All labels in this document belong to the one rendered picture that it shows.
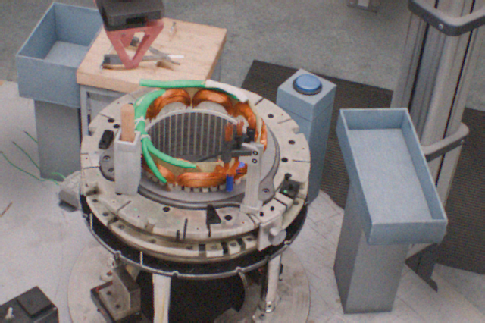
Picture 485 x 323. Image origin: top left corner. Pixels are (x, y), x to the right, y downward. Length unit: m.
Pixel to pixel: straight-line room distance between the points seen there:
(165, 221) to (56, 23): 0.59
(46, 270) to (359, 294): 0.51
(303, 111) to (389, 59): 1.94
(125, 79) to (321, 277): 0.46
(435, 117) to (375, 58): 1.85
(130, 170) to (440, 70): 0.58
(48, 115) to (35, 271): 0.26
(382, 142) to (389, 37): 2.12
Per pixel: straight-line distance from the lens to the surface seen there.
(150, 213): 1.28
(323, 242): 1.70
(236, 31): 3.56
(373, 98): 3.30
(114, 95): 1.57
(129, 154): 1.25
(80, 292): 1.58
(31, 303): 1.52
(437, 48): 1.60
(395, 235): 1.37
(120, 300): 1.52
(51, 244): 1.68
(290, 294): 1.59
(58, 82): 1.61
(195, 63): 1.58
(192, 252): 1.28
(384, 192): 1.45
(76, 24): 1.74
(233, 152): 1.20
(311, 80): 1.60
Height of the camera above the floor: 2.00
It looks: 42 degrees down
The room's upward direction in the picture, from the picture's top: 6 degrees clockwise
